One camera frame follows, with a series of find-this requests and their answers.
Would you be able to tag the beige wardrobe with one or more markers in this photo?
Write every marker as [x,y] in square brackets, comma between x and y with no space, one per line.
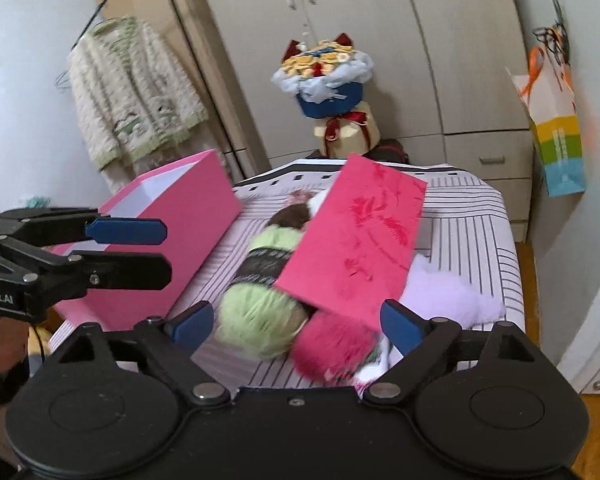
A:
[440,85]

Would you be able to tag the pink fluffy pompom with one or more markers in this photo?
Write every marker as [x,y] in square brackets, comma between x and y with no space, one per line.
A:
[331,347]

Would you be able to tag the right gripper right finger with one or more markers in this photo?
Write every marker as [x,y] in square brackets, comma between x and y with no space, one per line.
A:
[426,347]

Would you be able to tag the striped white bedsheet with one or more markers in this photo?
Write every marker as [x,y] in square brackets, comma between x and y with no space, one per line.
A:
[464,230]

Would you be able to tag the colourful paper gift bag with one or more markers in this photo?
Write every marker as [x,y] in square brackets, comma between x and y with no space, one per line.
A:
[546,94]

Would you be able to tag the coin flower bouquet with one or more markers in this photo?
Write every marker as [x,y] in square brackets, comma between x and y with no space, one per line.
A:
[327,81]

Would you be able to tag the pink storage box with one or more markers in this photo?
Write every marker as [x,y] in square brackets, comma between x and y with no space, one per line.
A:
[194,199]

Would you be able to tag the white brown plush toy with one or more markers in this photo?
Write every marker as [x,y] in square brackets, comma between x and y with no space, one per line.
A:
[297,216]

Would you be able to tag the cream knitted cardigan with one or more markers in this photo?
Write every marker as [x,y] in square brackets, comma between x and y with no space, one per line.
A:
[132,96]

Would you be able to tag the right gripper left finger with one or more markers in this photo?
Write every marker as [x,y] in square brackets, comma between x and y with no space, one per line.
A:
[168,346]

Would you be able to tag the pink box lid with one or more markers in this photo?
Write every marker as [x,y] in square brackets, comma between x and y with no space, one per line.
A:
[358,248]

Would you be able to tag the pink floral scrunchie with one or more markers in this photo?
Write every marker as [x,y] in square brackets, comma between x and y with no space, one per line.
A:
[297,197]

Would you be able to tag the green yarn skein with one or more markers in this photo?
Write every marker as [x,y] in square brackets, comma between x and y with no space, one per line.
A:
[253,314]

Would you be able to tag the person's left hand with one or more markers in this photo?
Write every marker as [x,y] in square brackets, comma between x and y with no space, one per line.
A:
[13,343]

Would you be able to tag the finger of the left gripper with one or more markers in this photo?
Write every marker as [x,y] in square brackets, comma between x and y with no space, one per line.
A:
[64,225]
[83,269]

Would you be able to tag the purple plush toy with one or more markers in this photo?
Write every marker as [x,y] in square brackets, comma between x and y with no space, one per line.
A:
[432,293]

